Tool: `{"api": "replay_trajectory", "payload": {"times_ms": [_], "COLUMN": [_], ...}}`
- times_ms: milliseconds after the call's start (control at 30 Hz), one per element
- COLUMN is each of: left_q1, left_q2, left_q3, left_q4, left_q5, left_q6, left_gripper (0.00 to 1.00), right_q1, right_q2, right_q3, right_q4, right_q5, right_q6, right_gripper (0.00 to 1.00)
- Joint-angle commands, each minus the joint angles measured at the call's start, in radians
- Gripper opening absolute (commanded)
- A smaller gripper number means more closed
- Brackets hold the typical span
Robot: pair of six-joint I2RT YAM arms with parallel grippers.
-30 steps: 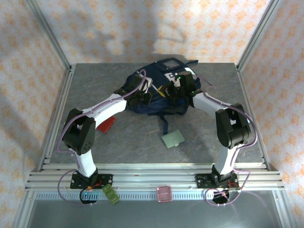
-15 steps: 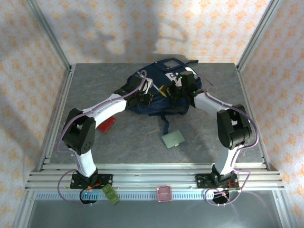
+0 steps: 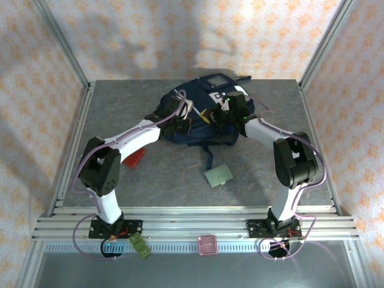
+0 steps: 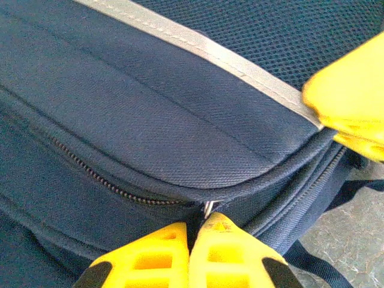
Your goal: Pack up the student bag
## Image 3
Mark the navy student backpack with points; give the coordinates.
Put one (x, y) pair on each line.
(198, 93)

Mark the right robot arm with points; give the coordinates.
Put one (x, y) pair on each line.
(261, 129)

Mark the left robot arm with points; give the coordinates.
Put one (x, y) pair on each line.
(135, 135)

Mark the red wallet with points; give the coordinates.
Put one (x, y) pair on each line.
(133, 160)

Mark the pale green card holder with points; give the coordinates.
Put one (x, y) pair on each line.
(217, 175)

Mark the green three-button pad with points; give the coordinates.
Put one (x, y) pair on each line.
(139, 244)

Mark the pink square box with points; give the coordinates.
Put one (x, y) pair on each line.
(207, 245)

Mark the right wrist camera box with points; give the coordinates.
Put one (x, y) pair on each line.
(225, 103)

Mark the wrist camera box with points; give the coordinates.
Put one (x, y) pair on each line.
(225, 103)
(186, 108)

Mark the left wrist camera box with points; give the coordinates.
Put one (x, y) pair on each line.
(186, 108)

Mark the aluminium table side rail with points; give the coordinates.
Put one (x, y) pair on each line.
(79, 120)
(311, 120)

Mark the aluminium mounting rail beam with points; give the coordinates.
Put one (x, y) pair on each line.
(192, 223)

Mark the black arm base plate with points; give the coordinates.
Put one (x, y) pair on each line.
(255, 228)
(135, 226)

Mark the aluminium frame post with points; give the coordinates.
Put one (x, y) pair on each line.
(63, 45)
(325, 45)

